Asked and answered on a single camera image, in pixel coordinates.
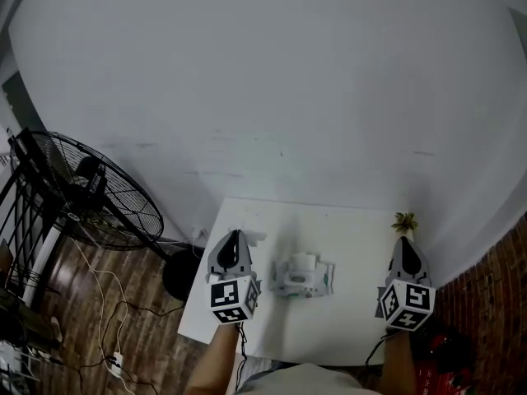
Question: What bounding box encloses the small potted plant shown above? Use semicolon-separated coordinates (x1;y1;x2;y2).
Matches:
390;211;419;239

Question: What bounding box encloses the white tissue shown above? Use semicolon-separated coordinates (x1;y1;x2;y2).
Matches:
239;229;268;249

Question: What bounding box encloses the dark grey door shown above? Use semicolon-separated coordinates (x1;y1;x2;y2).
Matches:
2;70;42;133

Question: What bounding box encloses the person's left forearm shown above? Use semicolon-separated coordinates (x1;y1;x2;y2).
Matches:
183;321;245;395

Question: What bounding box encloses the black metal railing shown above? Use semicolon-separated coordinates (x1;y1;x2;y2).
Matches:
0;129;63;304

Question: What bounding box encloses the black standing fan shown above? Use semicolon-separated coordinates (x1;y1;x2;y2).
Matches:
10;128;207;304

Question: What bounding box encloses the person's light grey shirt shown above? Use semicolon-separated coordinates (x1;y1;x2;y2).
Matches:
236;362;363;395

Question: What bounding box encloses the red box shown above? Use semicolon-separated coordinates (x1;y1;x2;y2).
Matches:
413;323;474;395

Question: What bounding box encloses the white table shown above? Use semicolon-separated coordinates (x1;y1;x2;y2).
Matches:
176;197;417;368

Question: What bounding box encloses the white wet wipe pack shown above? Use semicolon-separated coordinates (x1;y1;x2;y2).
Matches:
269;252;337;300

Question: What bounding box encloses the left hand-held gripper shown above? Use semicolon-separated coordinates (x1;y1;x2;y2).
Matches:
204;229;264;326

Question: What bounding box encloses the white floor cable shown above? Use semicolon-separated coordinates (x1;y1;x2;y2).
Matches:
69;236;129;356

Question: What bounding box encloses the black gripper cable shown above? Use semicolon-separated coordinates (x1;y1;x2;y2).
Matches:
364;330;389;366
236;322;249;395

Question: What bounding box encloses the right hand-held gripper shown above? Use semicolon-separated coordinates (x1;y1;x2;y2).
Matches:
373;237;437;332

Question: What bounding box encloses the person's right forearm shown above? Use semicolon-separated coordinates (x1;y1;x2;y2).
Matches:
380;328;419;395

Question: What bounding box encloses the black floor cable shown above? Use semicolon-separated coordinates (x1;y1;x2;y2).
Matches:
49;300;186;395

